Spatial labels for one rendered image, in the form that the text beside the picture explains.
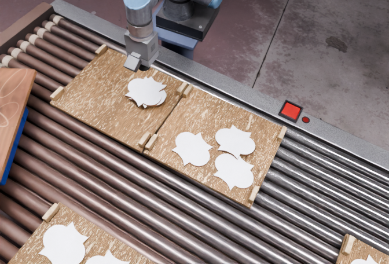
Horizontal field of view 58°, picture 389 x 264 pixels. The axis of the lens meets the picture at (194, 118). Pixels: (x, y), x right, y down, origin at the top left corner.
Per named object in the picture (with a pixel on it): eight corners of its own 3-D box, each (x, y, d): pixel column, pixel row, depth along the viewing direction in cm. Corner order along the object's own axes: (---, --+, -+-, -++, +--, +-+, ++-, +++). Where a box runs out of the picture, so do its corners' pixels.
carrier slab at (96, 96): (106, 48, 152) (105, 46, 151) (189, 87, 143) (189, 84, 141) (50, 105, 134) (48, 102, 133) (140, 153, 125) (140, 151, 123)
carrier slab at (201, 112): (190, 87, 143) (190, 85, 141) (286, 131, 133) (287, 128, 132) (143, 154, 125) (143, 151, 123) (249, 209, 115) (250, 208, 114)
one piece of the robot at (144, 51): (110, 35, 102) (117, 72, 116) (136, 46, 100) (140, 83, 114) (133, 11, 109) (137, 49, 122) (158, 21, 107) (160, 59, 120)
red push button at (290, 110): (285, 103, 141) (286, 102, 140) (300, 110, 140) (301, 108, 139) (280, 114, 138) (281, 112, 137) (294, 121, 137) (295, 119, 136)
